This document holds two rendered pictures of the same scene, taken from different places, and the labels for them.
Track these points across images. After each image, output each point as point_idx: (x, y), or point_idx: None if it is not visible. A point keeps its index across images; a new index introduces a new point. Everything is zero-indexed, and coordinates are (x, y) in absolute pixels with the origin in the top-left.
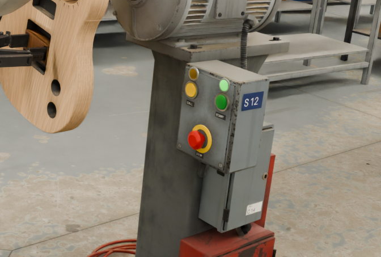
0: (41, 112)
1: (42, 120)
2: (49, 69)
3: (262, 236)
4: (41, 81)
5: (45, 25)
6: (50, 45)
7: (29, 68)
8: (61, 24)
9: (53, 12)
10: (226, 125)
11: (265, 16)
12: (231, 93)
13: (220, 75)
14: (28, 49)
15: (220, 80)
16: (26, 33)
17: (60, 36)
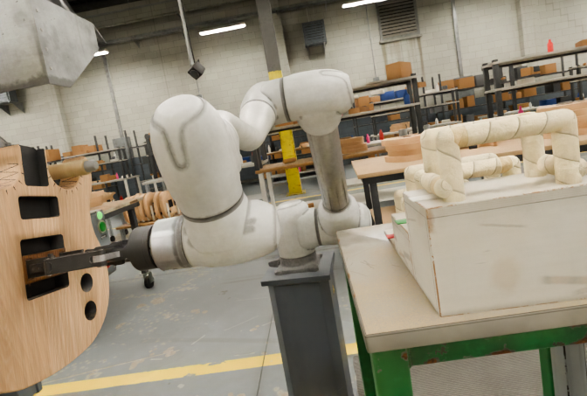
0: (80, 328)
1: (84, 336)
2: (72, 272)
3: None
4: (68, 295)
5: (50, 230)
6: (65, 246)
7: (45, 300)
8: (70, 213)
9: (36, 217)
10: (108, 239)
11: None
12: (103, 218)
13: (91, 212)
14: (82, 250)
15: (97, 213)
16: (25, 261)
17: (73, 226)
